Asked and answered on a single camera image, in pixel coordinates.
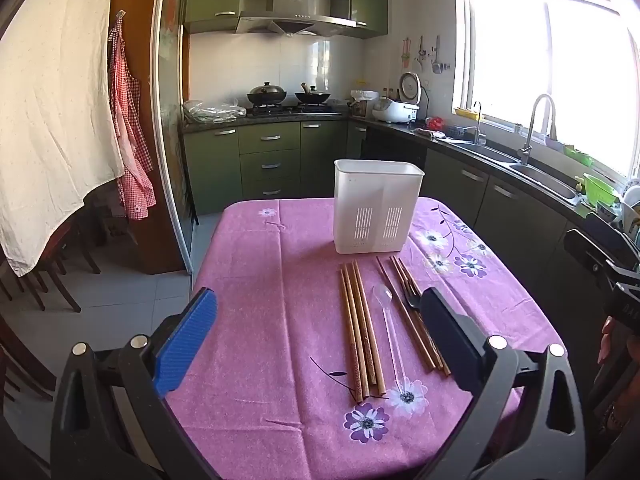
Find white bag on counter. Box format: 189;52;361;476
349;89;379;118

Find person's right hand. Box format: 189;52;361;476
597;317;618;366

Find white plastic utensil holder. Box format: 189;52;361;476
333;159;426;255

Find white rice cooker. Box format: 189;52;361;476
371;71;427;125

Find small green basin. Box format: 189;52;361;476
564;144;595;167

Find clear plastic spoon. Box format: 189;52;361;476
372;283;408;393

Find small chrome faucet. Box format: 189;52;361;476
470;101;487;147

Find white hanging cloth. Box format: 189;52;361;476
0;0;126;278

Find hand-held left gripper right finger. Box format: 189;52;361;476
419;287;587;480

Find red checked apron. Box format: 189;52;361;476
107;17;157;221

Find clear plastic bags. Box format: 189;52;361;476
182;99;247;123

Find black wok with lid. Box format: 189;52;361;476
246;81;288;107

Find green plastic colander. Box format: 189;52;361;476
582;174;621;208

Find pink floral tablecloth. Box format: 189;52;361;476
165;197;566;480

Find tall chrome faucet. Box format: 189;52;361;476
517;93;557;166

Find steel range hood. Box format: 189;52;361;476
235;0;357;38

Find light bamboo chopstick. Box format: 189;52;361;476
344;265;372;401
340;267;364;404
350;261;379;392
353;259;387;397

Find dishes in drying rack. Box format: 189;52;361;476
617;180;640;246

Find steel kitchen sink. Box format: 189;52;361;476
452;140;581;201

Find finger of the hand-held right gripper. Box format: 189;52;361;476
563;228;618;273

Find green kitchen base cabinets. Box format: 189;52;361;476
182;117;606;306

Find dark wooden chopstick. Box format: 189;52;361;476
395;255;452;377
375;256;437;374
389;256;446;370

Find gas stove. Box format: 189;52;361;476
246;102;333;117

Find dark wooden chair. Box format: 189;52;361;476
27;220;101;313

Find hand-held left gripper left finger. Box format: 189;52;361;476
50;287;221;480

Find metal fork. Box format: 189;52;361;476
400;279;427;312

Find kitchen window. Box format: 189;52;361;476
452;0;640;176

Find silver sliding door frame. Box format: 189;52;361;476
150;0;197;276

